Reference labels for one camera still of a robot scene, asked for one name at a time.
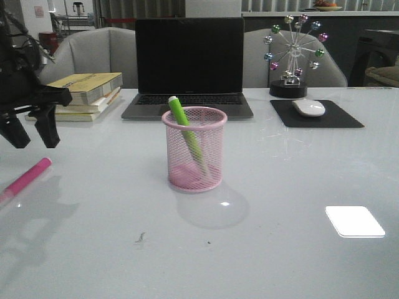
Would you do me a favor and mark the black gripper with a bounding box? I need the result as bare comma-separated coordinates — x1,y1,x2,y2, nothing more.
1,46,72,149

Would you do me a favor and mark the green highlighter pen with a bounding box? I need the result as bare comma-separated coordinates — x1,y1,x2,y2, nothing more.
168,96,209,177

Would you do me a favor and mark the pink mesh pen holder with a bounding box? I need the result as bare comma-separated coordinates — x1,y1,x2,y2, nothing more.
161,107,227,192

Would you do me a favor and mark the bottom cream book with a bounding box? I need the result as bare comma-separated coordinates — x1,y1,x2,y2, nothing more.
25,93,121,123

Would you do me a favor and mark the cream book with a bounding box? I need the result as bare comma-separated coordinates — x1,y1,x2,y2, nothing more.
25,93,121,123
55,87,121,114

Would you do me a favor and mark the pink highlighter pen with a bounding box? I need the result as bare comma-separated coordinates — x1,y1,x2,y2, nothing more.
1,157,52,206

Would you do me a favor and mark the top yellow book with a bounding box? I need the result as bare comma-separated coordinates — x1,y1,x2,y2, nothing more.
47,72,123,105

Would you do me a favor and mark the middle cream book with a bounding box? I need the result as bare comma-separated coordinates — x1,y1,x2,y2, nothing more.
55,87,121,114

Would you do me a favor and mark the red waste bin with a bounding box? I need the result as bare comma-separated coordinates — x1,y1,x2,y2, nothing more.
38,32,59,55

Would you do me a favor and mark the left grey armchair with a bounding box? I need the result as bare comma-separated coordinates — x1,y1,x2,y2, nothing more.
39,27,138,88

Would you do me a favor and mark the grey armchair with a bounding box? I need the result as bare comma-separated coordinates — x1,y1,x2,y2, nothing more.
39,27,138,88
243,29,347,88

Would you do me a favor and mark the grey open laptop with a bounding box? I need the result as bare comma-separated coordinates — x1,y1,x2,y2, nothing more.
122,17,253,121

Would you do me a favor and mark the right grey armchair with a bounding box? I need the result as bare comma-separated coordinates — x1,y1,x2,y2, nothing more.
243,29,347,88

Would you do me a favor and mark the ferris wheel desk ornament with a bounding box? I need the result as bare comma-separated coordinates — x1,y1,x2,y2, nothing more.
263,14,329,98

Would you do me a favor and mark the white computer mouse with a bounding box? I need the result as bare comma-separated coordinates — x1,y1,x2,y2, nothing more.
292,99,326,117

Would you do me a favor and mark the black mouse pad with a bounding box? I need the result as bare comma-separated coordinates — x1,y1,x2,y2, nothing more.
270,100,364,128

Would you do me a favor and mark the fruit bowl on counter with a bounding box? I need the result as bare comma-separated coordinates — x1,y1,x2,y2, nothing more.
314,0,342,12

